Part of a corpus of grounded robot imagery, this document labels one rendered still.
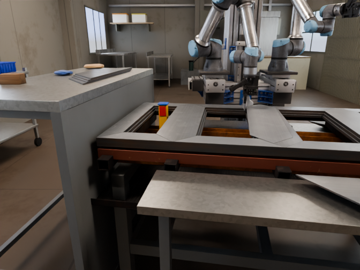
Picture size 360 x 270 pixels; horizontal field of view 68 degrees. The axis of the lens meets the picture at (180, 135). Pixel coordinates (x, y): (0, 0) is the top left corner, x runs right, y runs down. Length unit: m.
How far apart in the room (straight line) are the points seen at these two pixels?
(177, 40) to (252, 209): 9.48
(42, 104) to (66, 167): 0.25
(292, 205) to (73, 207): 0.81
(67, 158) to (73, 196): 0.16
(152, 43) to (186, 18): 1.46
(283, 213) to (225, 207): 0.17
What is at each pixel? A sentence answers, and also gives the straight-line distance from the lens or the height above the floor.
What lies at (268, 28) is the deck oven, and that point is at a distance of 9.00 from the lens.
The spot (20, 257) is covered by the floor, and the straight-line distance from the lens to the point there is 2.05.
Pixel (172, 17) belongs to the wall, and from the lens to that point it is 10.21.
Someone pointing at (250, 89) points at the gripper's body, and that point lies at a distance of 1.65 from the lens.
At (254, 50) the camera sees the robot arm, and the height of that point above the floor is 1.20.
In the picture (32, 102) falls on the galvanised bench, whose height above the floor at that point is 1.04.
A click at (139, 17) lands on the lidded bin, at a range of 9.67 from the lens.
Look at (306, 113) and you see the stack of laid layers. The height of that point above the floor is 0.84.
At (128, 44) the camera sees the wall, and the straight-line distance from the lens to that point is 10.35.
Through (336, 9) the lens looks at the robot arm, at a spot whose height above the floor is 1.44.
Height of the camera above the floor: 1.24
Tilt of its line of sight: 19 degrees down
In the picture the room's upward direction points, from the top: straight up
